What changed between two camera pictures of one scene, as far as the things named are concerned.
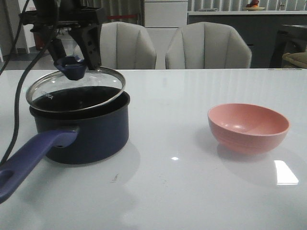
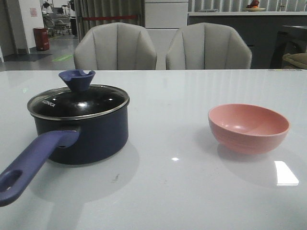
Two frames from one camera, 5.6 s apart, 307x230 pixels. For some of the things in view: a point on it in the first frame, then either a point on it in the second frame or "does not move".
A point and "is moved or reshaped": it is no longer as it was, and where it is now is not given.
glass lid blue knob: [73, 87] is moved or reshaped
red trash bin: [40, 39] does not move
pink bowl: [247, 128] does not move
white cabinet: [163, 17] does not move
